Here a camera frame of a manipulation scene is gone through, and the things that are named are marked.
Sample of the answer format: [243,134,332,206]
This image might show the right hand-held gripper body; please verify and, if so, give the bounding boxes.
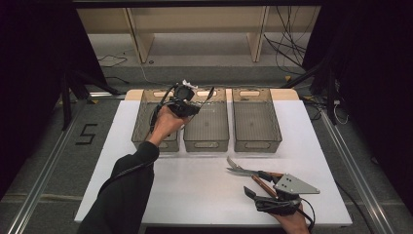
[254,173,320,216]

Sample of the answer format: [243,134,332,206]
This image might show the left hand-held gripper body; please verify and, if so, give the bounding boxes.
[166,79,203,118]

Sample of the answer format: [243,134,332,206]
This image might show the wooden-handled kitchen scissors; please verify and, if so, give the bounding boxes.
[226,156,283,199]

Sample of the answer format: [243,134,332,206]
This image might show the grey translucent plastic bin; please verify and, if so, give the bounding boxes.
[131,88,182,154]
[231,87,282,154]
[183,87,230,153]

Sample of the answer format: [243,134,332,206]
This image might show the person's left hand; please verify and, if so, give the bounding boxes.
[147,105,193,147]

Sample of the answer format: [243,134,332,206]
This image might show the person's right hand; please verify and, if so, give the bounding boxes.
[270,204,312,234]

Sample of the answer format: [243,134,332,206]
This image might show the white table mat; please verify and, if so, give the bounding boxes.
[73,98,354,227]

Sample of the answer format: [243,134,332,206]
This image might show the light wooden shelf unit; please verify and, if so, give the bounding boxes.
[77,6,322,64]

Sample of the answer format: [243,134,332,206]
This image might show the black metal stand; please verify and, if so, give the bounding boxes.
[59,69,123,132]
[282,58,339,127]

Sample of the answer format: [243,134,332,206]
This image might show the black curtain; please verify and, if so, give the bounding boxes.
[301,0,413,207]
[0,0,109,200]

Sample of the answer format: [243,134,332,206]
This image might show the left hand-held gripper black cable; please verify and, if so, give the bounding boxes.
[96,83,179,196]

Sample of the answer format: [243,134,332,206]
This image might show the hand-held gripper black cable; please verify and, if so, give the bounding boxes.
[96,83,179,196]
[293,196,317,233]

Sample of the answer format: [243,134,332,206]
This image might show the right hand-held gripper black cable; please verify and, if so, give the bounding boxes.
[293,196,317,233]

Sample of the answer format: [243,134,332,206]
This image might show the silver aluminium floor rail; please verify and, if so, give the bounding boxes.
[319,110,395,234]
[6,99,86,234]

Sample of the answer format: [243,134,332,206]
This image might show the white cable loop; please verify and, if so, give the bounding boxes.
[333,99,351,126]

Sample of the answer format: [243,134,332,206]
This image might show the thin black floor cable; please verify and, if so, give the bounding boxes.
[97,54,129,68]

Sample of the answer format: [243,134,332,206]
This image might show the bundle of black hanging cables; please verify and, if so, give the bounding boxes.
[262,6,310,76]

